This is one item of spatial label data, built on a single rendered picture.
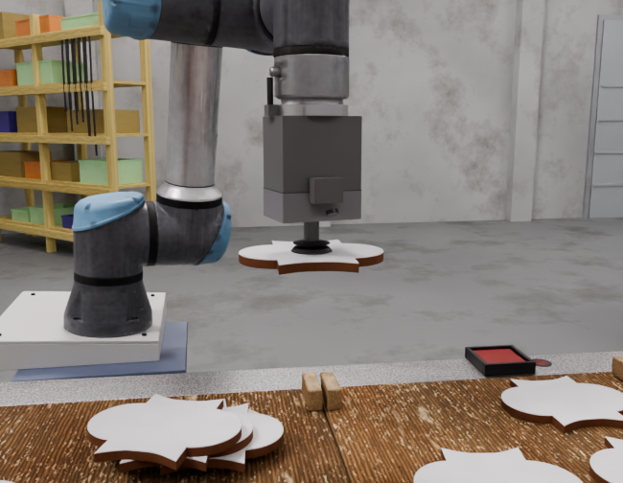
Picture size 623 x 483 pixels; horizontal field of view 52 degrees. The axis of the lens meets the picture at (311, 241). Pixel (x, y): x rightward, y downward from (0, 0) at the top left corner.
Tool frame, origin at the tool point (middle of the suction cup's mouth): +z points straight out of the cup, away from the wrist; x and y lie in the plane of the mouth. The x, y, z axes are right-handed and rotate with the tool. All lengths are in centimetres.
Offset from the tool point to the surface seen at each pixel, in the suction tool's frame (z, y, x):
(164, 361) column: 25, -9, 43
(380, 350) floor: 112, 142, 249
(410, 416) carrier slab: 18.4, 11.3, -2.0
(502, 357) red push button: 19.1, 34.3, 10.9
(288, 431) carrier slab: 18.4, -2.8, -0.4
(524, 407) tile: 17.4, 23.4, -6.7
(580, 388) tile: 17.4, 33.3, -4.9
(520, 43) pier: -120, 545, 636
